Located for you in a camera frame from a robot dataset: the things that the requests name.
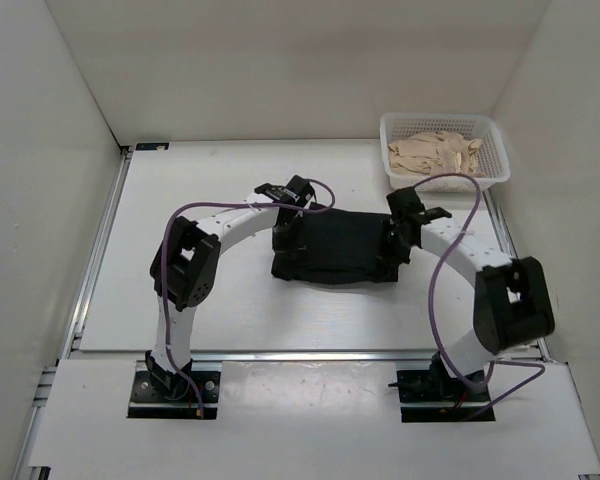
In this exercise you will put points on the black trousers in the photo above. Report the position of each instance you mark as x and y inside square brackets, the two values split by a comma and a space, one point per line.
[341, 249]

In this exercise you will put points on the black corner bracket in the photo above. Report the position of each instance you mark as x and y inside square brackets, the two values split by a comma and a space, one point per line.
[152, 146]

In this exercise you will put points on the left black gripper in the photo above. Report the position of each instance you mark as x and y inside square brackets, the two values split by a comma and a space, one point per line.
[291, 246]

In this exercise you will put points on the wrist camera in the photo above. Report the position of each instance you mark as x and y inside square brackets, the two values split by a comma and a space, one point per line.
[301, 190]
[403, 203]

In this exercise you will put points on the right aluminium frame rail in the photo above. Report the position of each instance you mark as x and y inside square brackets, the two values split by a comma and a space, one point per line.
[500, 225]

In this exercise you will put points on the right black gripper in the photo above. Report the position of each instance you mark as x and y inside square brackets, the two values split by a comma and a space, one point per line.
[389, 258]

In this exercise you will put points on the front aluminium rail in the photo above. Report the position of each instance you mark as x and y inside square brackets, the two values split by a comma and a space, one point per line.
[211, 356]

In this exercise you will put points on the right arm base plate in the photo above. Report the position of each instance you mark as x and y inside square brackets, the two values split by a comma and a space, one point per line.
[425, 399]

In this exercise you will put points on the white plastic basket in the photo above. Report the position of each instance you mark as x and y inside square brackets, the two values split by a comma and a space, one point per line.
[492, 157]

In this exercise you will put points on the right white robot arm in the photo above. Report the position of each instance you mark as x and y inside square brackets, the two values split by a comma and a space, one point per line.
[470, 359]

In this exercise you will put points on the left aluminium frame rail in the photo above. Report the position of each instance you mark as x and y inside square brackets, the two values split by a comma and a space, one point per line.
[81, 304]

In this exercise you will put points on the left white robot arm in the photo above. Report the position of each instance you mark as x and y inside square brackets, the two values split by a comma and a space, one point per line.
[185, 266]

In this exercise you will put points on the aluminium frame rail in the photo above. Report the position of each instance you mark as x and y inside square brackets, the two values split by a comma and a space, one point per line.
[81, 304]
[500, 225]

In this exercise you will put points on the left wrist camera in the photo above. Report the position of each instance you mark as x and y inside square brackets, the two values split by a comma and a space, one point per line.
[301, 190]

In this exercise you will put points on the beige trousers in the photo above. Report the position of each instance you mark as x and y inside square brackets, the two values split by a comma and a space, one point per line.
[434, 153]

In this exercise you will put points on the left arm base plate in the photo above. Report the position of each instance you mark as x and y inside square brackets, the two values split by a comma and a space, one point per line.
[149, 400]

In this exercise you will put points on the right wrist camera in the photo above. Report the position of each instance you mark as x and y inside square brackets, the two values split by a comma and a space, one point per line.
[403, 203]

